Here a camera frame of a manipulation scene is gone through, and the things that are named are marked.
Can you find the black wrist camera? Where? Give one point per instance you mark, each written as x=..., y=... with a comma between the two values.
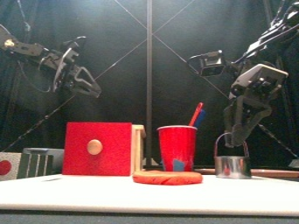
x=210, y=64
x=74, y=43

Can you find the red plastic cup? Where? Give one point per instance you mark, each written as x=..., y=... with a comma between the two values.
x=177, y=148

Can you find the red stick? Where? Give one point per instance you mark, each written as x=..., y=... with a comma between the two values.
x=195, y=115

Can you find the light wooden drawer cabinet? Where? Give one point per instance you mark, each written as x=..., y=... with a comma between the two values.
x=138, y=145

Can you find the vertical metal frame pole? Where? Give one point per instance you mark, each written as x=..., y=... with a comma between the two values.
x=149, y=81

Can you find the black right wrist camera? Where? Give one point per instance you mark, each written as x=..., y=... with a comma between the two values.
x=210, y=64

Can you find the blue stick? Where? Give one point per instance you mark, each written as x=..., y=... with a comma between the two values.
x=201, y=119

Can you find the white block with red dot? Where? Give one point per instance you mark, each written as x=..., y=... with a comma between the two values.
x=8, y=166

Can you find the dark green slatted block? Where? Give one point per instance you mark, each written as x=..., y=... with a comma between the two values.
x=35, y=165

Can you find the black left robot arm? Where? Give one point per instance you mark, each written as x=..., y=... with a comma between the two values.
x=23, y=49

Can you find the red drawer with wooden knob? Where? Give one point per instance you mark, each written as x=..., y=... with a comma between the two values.
x=98, y=148

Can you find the orange-red flat cloth pad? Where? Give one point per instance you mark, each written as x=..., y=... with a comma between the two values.
x=167, y=177

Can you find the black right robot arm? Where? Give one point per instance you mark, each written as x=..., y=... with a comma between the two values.
x=273, y=32

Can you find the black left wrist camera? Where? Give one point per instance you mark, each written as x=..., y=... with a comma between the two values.
x=74, y=43

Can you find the grey box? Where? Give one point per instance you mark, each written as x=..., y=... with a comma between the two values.
x=54, y=156

